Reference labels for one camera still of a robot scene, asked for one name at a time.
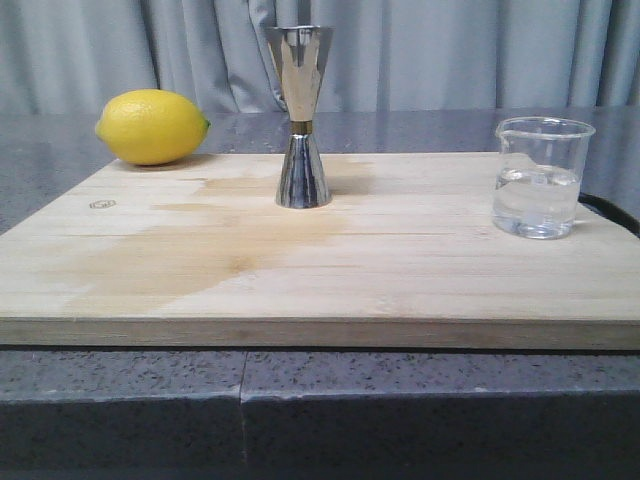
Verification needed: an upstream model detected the steel double jigger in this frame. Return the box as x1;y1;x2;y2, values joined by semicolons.
265;25;333;209

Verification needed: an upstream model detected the clear glass beaker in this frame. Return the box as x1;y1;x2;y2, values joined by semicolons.
492;116;595;240

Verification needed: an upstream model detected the wooden cutting board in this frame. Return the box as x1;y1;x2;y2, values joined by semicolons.
1;152;639;350

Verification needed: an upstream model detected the yellow lemon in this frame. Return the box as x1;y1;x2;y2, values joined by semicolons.
95;89;210;166

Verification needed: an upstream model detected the grey curtain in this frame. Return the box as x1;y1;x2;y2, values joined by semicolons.
1;1;639;114

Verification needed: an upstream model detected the black cable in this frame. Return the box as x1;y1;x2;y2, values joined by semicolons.
578;192;640;237

